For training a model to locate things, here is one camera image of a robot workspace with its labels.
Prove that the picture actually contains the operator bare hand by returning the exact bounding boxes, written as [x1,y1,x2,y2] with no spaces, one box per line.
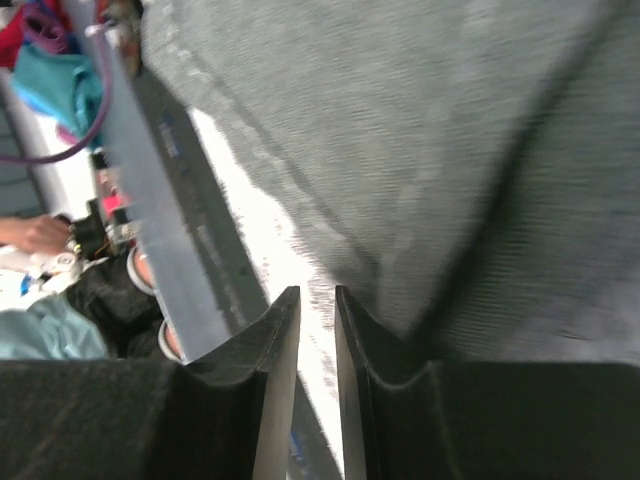
[1,215,70,255]

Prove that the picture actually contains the aluminium frame rail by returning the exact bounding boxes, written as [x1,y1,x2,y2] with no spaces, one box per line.
[67,0,231,364]

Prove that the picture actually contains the grey cloth napkin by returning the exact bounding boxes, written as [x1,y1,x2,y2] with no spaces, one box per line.
[143,1,639,363]

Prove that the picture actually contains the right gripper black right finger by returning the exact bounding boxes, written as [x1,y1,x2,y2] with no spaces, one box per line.
[335,286,639,479]

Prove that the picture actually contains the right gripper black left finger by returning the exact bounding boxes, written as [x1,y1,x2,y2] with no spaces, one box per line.
[1,287,300,479]

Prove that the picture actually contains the operator dark trousers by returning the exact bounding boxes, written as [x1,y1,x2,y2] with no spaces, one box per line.
[63,251,164,359]

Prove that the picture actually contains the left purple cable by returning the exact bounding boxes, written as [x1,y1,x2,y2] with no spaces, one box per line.
[0,24,114,166]

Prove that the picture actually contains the floral tablecloth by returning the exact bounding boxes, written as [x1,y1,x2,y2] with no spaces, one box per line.
[188,108,344,479]

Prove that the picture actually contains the teal and red cloth pile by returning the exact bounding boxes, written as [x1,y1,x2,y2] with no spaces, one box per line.
[1,1,103,140]

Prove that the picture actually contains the operator light blue sleeve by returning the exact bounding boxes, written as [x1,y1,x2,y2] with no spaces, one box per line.
[1,295,110,360]

